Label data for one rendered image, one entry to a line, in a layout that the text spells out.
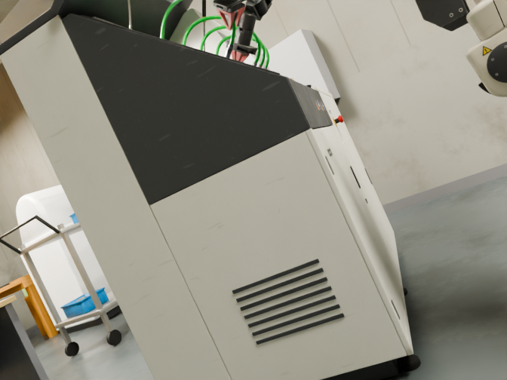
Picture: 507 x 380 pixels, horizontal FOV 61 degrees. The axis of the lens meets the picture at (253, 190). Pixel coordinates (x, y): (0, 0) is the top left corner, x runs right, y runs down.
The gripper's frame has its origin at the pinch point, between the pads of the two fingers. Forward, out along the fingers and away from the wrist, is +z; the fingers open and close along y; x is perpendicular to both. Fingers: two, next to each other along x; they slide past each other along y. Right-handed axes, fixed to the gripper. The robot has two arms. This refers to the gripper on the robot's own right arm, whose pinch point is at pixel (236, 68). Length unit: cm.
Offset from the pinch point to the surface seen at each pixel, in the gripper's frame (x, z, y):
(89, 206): 48, 51, 17
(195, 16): -31, -10, 44
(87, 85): 43, 13, 28
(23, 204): -122, 230, 280
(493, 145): -192, 26, -102
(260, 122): 31.7, 6.3, -29.4
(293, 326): 36, 62, -60
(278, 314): 37, 60, -55
